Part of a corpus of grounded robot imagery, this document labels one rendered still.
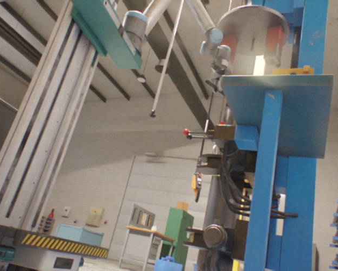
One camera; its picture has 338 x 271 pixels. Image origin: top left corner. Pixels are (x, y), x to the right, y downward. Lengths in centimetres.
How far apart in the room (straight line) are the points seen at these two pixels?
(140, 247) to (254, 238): 706
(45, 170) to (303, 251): 144
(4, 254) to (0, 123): 65
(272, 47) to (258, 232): 175
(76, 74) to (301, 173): 144
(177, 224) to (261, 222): 837
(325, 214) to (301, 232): 1098
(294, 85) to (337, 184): 1209
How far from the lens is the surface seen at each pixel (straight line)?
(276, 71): 143
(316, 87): 135
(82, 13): 187
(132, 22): 216
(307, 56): 257
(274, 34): 274
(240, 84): 137
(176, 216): 958
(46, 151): 182
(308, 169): 219
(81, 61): 202
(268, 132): 128
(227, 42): 287
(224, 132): 171
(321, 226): 1299
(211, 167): 210
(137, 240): 824
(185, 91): 1102
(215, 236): 170
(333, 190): 1330
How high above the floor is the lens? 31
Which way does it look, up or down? 21 degrees up
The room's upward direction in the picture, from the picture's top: 13 degrees clockwise
